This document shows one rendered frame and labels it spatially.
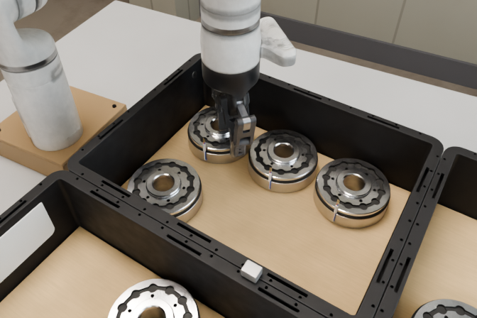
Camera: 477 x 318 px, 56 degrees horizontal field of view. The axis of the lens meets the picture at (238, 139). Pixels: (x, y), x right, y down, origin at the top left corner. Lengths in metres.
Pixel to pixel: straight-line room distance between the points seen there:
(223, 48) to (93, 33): 0.79
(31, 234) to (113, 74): 0.60
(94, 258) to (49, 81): 0.31
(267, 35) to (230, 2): 0.10
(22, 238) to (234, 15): 0.36
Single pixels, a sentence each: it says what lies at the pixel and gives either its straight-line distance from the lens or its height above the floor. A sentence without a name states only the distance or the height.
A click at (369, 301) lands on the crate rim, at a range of 0.48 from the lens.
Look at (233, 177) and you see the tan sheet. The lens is 0.68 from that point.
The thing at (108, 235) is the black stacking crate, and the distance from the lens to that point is 0.61.
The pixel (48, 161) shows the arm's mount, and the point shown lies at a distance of 0.87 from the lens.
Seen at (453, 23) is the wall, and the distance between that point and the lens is 2.29.
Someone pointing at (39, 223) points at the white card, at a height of 0.89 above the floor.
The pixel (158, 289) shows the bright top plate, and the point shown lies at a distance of 0.56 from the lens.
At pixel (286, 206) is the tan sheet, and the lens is 0.65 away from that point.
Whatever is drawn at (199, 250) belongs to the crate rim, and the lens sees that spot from 0.49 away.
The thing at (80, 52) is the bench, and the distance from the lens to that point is 1.22.
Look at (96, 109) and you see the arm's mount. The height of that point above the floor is 0.76.
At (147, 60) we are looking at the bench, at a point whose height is 0.70.
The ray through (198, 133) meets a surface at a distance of 0.71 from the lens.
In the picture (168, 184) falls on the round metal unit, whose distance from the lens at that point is 0.66.
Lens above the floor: 1.35
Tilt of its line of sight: 45 degrees down
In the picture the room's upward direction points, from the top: straight up
